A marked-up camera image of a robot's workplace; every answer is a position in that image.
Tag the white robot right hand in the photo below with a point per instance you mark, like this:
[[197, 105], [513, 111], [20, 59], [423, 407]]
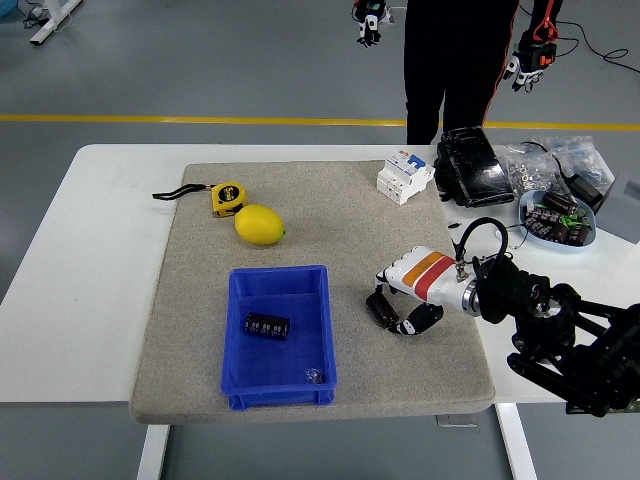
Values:
[[425, 275]]

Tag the person's left hand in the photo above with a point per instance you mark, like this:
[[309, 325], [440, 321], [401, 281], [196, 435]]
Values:
[[532, 57]]

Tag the person's right hand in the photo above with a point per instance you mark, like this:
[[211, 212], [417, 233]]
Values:
[[370, 20]]

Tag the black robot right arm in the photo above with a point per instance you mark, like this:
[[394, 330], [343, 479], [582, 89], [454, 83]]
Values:
[[515, 295]]

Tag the dark battery printed sleeve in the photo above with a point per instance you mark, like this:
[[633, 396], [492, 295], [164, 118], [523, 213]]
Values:
[[545, 221]]

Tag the brown battery plain sleeve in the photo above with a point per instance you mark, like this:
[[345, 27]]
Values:
[[558, 234], [559, 201], [579, 235]]

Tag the blue plastic box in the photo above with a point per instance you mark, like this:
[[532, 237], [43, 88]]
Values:
[[277, 360]]

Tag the grey box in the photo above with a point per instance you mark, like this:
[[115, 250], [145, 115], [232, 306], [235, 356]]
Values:
[[620, 205]]

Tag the person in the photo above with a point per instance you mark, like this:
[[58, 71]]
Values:
[[450, 50]]

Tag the white circuit breaker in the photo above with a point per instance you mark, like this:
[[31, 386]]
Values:
[[402, 175]]

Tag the clear bag of blue parts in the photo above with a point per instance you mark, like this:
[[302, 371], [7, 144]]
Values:
[[582, 155]]

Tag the clear bag of metal nuts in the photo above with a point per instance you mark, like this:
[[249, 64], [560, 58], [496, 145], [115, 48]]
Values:
[[530, 167]]

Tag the grey-brown mat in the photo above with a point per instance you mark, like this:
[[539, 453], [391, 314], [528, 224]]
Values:
[[325, 225]]

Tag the black glossy device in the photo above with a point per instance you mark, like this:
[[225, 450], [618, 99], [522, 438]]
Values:
[[472, 160]]

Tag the black power adapter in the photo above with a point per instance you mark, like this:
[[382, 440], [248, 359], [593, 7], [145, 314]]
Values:
[[587, 190]]

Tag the small crumpled clear item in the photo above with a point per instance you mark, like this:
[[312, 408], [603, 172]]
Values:
[[314, 375]]

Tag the light blue bowl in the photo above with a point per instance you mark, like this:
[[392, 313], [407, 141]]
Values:
[[575, 247]]

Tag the small green parts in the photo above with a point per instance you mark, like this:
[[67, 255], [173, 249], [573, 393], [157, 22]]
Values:
[[572, 219]]

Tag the yellow lemon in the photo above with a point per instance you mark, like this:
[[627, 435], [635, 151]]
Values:
[[259, 225]]

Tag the white table leg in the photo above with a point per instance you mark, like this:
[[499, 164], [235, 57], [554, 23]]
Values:
[[152, 450], [515, 440]]

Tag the yellow tape measure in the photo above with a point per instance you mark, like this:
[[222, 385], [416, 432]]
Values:
[[229, 197]]

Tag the dark desk control panel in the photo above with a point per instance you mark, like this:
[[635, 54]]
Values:
[[625, 410]]

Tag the blue object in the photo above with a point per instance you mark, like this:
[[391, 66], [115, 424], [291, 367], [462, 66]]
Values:
[[6, 7]]

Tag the small clear bracket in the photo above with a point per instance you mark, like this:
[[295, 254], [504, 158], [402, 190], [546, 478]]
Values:
[[456, 421]]

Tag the white desk frame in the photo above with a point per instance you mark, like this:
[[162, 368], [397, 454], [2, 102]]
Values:
[[50, 20]]

